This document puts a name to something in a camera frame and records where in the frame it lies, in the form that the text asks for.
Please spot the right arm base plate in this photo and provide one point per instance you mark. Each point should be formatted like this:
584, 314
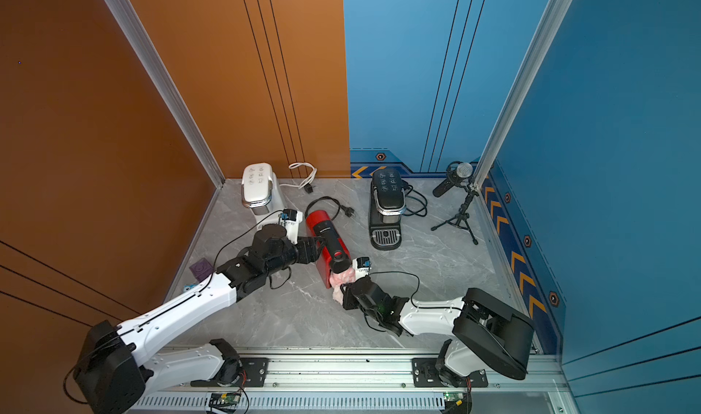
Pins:
427, 374

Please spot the pink striped towel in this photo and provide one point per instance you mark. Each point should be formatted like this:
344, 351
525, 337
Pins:
338, 279

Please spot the left green circuit board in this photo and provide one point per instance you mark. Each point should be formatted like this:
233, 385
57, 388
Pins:
229, 402

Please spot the green circuit board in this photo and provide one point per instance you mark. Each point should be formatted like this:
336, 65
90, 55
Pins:
229, 402
463, 405

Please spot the aluminium front rail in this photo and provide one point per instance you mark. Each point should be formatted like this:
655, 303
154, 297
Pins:
369, 382

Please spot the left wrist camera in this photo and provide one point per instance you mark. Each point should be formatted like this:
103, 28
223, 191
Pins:
291, 220

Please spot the purple square card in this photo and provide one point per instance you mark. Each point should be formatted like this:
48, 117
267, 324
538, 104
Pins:
201, 270

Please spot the black coffee machine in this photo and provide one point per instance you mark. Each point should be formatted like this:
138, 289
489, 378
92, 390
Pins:
387, 207

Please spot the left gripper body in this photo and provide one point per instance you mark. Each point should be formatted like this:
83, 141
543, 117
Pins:
291, 254

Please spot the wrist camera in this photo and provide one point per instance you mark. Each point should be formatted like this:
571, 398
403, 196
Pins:
362, 267
291, 220

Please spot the right green circuit board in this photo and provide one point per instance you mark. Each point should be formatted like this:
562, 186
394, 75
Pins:
463, 405

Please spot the red Nespresso coffee machine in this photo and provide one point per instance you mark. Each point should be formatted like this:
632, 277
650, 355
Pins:
335, 257

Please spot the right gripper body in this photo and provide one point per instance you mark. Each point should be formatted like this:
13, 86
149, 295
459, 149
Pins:
350, 303

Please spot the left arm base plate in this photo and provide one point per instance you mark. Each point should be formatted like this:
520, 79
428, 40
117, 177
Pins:
248, 372

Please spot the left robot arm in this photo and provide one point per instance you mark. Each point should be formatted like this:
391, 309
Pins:
120, 364

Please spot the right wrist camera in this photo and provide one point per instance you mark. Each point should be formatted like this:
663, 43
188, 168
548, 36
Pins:
362, 267

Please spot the white coffee machine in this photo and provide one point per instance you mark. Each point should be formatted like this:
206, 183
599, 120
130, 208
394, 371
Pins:
260, 193

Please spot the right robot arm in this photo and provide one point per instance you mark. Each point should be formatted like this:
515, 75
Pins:
484, 333

